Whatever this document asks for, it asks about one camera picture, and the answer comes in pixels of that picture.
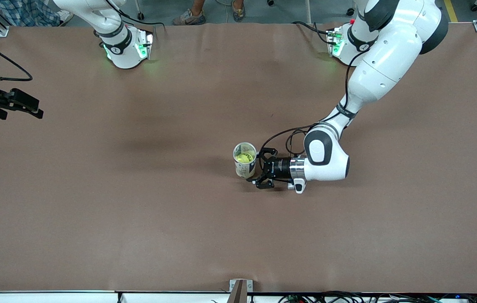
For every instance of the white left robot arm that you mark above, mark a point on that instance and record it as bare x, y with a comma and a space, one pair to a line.
331, 164

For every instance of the grey sneaker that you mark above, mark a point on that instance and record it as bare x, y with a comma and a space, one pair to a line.
238, 12
190, 19

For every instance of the blue plaid shorts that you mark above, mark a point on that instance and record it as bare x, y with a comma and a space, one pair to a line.
27, 10

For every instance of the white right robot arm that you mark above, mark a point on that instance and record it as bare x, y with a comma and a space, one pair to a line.
124, 54

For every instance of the white blue tennis ball can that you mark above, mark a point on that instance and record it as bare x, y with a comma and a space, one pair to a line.
244, 170

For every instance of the white metal pole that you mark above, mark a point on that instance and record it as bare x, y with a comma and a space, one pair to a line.
308, 10

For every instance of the white sneaker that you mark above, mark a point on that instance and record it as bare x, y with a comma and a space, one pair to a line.
65, 17

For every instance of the large paper table cover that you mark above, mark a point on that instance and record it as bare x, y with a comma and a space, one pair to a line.
238, 231

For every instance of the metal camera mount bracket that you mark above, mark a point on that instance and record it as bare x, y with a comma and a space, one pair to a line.
240, 292

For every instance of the white table edge frame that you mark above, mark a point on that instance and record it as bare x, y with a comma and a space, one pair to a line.
53, 298

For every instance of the yellow tennis ball black print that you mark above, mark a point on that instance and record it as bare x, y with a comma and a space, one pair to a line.
244, 158

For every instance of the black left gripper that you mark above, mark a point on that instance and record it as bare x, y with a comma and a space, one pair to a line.
281, 167

